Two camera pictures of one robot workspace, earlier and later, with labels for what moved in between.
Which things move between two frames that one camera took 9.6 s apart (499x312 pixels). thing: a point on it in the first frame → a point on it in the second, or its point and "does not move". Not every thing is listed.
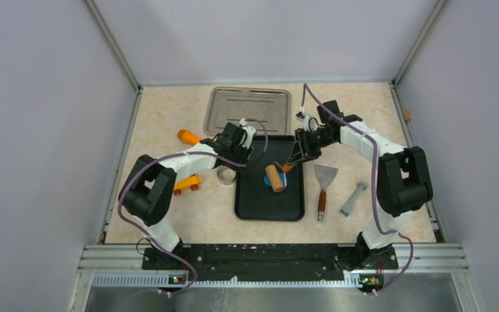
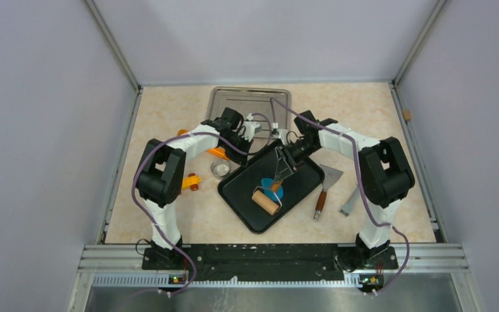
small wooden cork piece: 407,114 does not move
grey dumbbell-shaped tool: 347,206 does not move
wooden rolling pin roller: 276,183 → 267,201
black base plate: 258,263 does not move
